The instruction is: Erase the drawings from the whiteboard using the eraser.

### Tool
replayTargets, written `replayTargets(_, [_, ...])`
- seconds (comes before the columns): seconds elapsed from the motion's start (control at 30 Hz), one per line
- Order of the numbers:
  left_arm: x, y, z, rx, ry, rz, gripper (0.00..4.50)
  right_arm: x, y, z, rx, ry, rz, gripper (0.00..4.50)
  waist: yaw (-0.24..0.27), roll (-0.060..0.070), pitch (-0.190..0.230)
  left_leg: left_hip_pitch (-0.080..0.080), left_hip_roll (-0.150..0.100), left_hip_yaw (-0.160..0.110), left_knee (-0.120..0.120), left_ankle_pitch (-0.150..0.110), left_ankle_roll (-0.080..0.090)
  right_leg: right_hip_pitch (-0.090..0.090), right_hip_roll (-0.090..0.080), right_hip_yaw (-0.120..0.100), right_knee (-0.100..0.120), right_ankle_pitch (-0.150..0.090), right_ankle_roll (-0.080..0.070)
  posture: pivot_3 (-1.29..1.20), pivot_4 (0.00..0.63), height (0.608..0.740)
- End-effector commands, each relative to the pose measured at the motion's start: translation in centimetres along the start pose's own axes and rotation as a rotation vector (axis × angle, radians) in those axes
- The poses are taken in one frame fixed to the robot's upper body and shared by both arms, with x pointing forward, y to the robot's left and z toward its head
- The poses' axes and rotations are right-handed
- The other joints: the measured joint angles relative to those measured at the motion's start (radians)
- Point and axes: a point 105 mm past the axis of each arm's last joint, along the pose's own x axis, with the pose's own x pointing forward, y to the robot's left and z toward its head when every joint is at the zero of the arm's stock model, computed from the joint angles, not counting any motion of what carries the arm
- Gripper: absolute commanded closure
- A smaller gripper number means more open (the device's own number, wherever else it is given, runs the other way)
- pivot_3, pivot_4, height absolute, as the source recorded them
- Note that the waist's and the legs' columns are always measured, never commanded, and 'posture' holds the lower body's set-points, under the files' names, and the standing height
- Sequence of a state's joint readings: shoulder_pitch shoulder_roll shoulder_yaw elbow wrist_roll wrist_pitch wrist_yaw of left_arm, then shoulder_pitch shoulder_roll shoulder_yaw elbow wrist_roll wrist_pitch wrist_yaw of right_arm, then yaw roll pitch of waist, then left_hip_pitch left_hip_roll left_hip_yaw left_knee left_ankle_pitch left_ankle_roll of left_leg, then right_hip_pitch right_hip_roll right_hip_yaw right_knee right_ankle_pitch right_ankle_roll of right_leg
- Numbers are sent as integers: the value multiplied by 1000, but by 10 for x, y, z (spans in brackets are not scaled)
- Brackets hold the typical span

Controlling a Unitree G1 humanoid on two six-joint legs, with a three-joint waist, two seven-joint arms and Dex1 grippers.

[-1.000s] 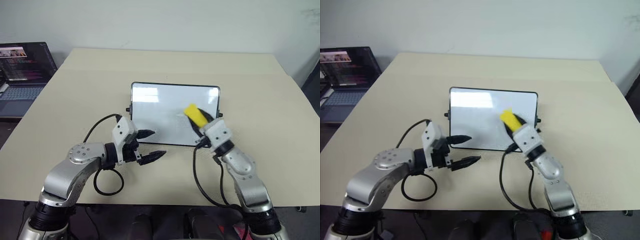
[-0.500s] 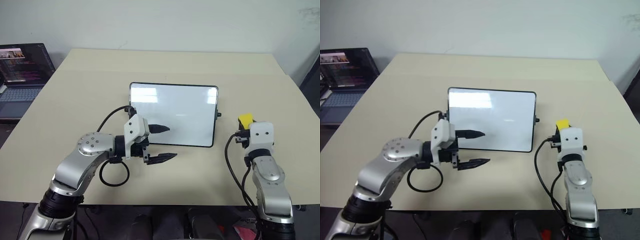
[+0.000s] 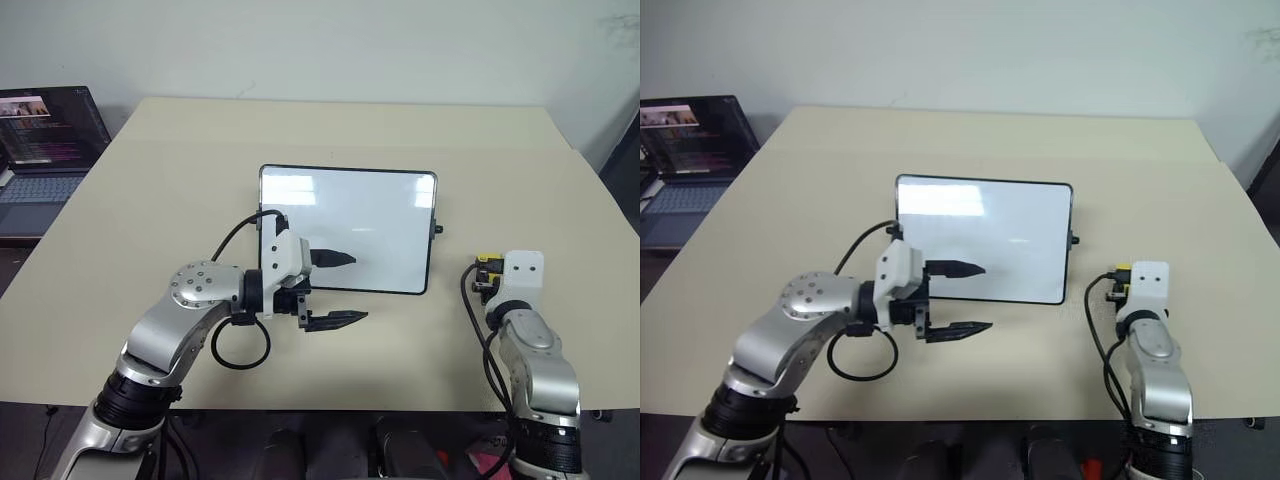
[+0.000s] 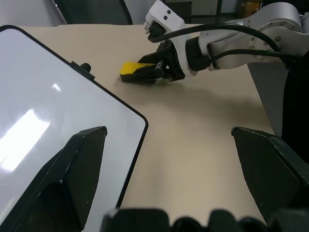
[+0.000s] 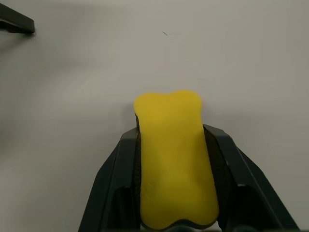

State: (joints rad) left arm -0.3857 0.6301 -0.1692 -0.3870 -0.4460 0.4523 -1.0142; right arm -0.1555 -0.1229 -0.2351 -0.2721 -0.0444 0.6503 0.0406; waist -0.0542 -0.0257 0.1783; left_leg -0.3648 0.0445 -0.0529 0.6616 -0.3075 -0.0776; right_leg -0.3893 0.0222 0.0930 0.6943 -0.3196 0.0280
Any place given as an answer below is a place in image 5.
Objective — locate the yellow whiteboard eraser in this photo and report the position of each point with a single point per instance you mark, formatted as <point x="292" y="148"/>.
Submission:
<point x="176" y="157"/>

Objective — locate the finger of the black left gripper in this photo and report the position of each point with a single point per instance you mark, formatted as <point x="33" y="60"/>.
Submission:
<point x="19" y="20"/>

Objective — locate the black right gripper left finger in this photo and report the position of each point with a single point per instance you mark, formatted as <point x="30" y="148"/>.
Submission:
<point x="113" y="174"/>

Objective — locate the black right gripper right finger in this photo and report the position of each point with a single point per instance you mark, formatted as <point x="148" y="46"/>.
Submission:
<point x="246" y="178"/>

